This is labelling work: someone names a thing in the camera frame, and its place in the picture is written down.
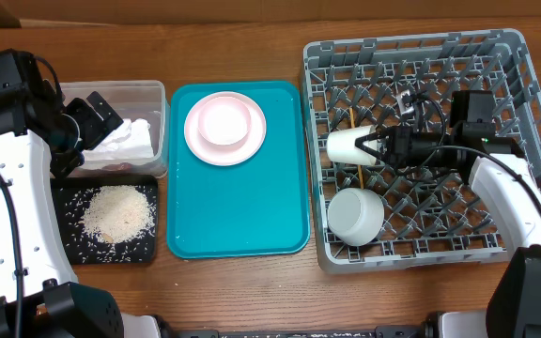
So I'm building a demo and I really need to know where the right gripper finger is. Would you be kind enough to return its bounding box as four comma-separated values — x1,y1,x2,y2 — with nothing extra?
355,140,385,164
355,131,389,146

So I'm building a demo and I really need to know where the white paper cup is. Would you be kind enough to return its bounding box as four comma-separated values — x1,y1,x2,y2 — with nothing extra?
326,126,382,166

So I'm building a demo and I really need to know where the white napkin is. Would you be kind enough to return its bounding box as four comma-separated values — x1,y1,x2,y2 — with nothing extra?
83,118,154,161

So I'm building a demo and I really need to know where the wooden chopstick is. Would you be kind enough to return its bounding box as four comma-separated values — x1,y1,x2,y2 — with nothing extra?
348,107,364,189

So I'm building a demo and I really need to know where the grey bowl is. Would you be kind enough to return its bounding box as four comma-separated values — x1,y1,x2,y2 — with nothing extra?
327,188,384,246

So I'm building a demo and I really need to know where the rice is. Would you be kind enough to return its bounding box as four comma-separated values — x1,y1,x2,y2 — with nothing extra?
83,187,150,242

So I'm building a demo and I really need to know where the red snack wrapper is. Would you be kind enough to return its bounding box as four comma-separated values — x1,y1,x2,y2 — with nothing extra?
103,162,131,172

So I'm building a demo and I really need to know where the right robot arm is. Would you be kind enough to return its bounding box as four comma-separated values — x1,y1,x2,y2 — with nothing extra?
354,123,541,337

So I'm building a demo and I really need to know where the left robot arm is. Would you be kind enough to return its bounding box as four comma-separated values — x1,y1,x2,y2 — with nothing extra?
0,88,173,337

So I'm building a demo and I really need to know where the grey dishwasher rack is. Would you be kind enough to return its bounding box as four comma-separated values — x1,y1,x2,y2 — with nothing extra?
301,29,541,274

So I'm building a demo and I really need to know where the clear plastic bin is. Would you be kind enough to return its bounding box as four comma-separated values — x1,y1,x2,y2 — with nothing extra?
61,80,170,178

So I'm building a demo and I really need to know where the black plastic tray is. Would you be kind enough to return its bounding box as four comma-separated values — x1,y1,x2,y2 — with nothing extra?
51,175,159,265

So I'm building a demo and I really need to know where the cardboard backdrop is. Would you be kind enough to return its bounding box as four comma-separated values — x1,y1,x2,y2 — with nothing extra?
0,0,541,28

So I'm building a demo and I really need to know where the pink large plate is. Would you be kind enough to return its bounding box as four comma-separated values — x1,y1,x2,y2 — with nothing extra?
184,91,267,166

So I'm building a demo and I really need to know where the pink small plate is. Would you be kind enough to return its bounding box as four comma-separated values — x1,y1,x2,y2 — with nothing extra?
198,96,251,146

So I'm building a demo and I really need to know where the teal plastic tray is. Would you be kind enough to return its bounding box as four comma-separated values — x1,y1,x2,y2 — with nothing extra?
166,81,311,259

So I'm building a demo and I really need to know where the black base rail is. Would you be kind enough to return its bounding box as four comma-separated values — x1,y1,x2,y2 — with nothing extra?
161,322,440,338

